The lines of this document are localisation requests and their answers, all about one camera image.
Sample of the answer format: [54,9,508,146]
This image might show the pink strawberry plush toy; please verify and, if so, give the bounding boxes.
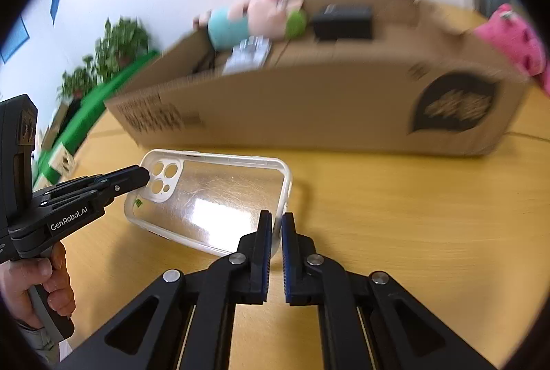
[473,3,549,96]

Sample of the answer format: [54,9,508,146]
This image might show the pig plush teal shirt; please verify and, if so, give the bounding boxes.
[192,0,308,51]

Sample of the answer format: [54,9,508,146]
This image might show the blue framed wall poster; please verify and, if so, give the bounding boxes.
[1,15,30,63]

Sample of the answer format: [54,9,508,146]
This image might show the small potted plant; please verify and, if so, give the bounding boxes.
[58,55,98,100]

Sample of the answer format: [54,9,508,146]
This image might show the light grey plastic holder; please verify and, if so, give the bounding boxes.
[223,36,271,75]

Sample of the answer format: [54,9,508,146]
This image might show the black rectangular box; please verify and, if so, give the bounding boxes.
[309,4,373,41]

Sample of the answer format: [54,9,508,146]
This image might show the potted green plant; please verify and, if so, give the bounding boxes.
[94,16,151,82]

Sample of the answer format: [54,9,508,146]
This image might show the person's left hand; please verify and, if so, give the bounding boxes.
[0,240,77,330]

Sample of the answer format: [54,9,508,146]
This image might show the brown cardboard box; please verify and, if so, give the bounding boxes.
[106,0,529,156]

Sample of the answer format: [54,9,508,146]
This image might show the green cloth covered shelf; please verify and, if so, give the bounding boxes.
[33,50,160,190]

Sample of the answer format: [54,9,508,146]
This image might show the clear phone case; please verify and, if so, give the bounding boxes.
[124,148,293,257]

